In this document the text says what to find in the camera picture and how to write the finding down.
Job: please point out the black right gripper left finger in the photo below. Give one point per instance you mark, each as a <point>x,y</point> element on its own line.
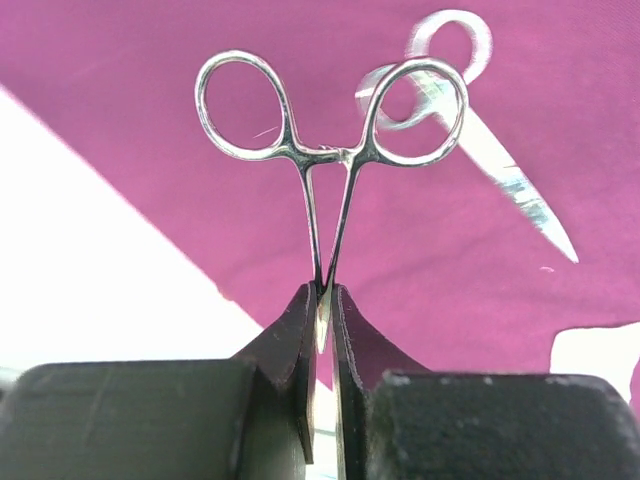
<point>249,416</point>

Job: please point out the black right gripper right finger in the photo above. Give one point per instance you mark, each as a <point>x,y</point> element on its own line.
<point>399,420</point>

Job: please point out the white gauze pad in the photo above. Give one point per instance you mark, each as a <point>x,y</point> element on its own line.
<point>599,351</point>

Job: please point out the steel hemostat forceps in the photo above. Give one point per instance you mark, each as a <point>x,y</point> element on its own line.
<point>305,158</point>

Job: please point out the steel surgical scissors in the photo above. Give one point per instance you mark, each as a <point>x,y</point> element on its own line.
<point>436,96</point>

